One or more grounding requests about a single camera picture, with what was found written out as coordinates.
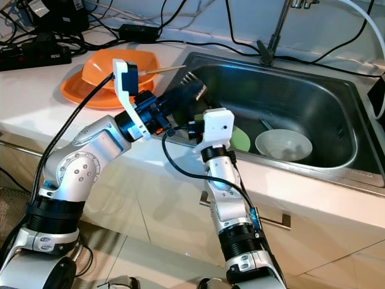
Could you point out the wooden chopstick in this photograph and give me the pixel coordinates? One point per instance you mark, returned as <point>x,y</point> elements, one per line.
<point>171,69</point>

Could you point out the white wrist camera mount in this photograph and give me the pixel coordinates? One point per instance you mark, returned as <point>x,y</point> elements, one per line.
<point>218,126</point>
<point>126,90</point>

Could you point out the stainless steel sink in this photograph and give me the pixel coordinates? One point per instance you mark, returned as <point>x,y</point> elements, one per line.
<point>319,96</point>

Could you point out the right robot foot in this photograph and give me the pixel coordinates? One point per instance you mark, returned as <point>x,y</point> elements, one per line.
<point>210,285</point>

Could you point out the metal tap valve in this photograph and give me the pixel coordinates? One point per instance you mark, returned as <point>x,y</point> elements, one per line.
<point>304,3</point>

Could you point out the black floor fan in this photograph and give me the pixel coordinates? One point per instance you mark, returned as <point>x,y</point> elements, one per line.
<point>12,211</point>

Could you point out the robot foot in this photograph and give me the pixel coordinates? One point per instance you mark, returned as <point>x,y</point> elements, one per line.
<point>210,285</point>
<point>117,283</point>

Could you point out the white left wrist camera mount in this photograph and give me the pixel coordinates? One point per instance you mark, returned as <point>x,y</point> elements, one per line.
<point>126,90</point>

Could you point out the orange plate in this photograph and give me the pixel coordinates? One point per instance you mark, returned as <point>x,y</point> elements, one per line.
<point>81,93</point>

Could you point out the metal faucet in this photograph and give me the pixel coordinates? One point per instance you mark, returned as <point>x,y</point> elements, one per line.
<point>264,53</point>

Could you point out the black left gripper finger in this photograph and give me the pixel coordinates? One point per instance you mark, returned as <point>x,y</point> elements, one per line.
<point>191,112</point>
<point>186,94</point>

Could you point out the black power strip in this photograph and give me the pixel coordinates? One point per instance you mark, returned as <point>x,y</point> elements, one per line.
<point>36,57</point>

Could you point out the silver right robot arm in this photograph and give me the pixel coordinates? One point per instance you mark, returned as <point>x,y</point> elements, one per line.
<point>228,198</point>

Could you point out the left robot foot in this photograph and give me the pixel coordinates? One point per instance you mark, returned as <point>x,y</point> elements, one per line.
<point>117,283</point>

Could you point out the white bowl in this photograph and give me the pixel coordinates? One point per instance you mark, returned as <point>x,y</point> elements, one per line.
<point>283,147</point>

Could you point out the black charger with white label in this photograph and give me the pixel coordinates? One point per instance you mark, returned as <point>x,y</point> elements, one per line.
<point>57,12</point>

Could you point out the orange bowl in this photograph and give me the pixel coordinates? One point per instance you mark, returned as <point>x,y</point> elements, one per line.
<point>108,63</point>

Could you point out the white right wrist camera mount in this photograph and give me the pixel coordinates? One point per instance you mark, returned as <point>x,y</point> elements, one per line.
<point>218,126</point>

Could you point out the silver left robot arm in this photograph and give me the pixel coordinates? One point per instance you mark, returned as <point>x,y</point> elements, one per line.
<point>81,174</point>

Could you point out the green plate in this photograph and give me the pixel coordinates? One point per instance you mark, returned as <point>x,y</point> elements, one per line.
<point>240,139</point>

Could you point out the black power adapter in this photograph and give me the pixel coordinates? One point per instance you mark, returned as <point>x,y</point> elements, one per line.
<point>138,31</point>

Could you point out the black box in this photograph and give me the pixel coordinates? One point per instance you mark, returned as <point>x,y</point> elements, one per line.
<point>379,99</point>

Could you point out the dark utensil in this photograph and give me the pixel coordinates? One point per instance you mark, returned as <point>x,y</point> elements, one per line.
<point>266,124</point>

